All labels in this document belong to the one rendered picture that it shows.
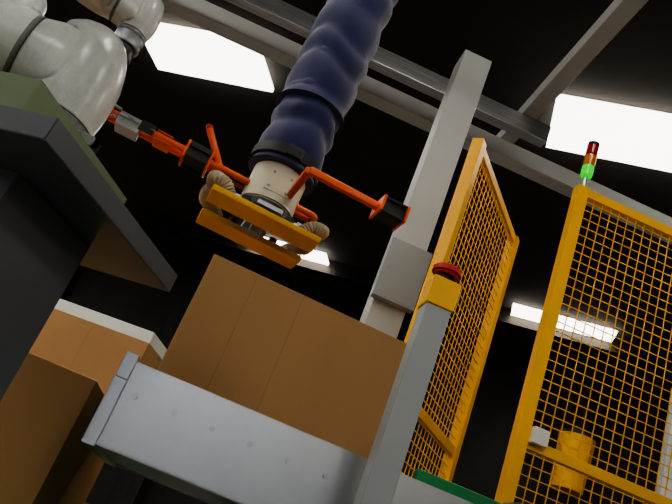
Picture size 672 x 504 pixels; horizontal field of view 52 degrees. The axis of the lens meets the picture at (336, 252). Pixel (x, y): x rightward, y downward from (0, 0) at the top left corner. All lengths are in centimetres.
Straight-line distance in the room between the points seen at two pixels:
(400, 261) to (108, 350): 138
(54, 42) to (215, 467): 91
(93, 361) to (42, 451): 163
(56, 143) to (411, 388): 85
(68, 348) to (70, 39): 217
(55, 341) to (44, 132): 245
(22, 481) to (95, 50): 94
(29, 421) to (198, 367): 39
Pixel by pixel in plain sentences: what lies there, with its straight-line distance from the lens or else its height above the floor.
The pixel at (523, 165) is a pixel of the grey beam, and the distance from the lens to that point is 479.
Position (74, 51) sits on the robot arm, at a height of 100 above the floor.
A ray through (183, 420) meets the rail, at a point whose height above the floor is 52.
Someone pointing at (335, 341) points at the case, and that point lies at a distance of 183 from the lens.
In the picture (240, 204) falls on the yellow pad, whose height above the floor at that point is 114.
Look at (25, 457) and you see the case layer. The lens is 176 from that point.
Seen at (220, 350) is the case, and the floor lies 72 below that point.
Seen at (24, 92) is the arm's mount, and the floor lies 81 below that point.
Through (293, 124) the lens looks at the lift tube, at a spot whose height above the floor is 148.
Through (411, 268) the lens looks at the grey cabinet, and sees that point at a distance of 316.
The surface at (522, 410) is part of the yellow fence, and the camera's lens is 264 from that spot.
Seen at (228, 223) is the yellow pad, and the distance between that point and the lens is 214.
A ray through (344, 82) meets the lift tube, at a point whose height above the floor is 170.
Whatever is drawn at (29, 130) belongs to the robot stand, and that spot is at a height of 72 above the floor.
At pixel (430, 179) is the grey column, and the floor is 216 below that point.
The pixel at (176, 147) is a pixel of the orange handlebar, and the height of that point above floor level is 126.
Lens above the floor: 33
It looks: 24 degrees up
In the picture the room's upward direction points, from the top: 22 degrees clockwise
